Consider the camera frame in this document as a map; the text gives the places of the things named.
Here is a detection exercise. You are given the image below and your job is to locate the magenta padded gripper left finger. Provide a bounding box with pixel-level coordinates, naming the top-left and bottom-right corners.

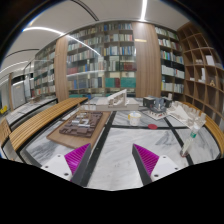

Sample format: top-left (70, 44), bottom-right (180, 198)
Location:
top-left (41, 143), bottom-right (92, 187)

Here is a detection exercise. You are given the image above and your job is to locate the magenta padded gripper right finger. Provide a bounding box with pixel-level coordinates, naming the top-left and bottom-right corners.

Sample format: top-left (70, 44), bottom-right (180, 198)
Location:
top-left (131, 143), bottom-right (181, 186)

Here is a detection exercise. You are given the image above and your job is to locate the brown architectural model on board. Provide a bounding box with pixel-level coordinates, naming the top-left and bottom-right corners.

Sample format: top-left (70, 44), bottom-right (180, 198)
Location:
top-left (47, 111), bottom-right (110, 149)

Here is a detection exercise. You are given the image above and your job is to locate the red bottle cap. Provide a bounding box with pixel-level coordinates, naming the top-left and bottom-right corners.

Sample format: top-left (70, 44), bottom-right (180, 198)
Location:
top-left (148, 124), bottom-right (158, 130)

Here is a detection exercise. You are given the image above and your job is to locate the white paper cup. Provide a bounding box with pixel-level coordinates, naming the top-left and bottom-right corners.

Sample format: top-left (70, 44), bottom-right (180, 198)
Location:
top-left (128, 112), bottom-right (141, 126)

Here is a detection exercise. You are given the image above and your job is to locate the white angular building model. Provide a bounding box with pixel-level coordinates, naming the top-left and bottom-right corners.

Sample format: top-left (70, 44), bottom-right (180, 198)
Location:
top-left (167, 101), bottom-right (199, 129)

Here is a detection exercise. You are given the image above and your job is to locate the curved wooden slatted bench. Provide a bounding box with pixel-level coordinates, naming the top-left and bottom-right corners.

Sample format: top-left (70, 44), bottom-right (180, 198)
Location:
top-left (9, 97), bottom-right (88, 151)

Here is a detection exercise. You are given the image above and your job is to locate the white architectural model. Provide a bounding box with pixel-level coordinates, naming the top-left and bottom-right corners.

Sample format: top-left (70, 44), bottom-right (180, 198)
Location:
top-left (79, 88), bottom-right (140, 112)

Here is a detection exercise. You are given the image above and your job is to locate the left glass bookshelf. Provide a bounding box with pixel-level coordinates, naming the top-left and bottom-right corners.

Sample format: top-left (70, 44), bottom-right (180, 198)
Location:
top-left (34, 41), bottom-right (56, 97)

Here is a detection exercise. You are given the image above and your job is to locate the bookshelf right of wood panel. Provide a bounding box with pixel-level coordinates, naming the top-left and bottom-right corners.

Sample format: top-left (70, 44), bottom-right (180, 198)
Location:
top-left (155, 26), bottom-right (185, 101)

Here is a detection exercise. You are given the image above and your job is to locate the glass-fronted bookshelf with books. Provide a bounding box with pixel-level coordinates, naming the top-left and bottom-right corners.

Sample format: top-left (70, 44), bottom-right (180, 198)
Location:
top-left (67, 21), bottom-right (137, 98)

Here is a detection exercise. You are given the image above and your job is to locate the open wooden shelf unit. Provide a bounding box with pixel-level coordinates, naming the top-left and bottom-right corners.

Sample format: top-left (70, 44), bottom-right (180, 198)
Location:
top-left (177, 22), bottom-right (224, 130)

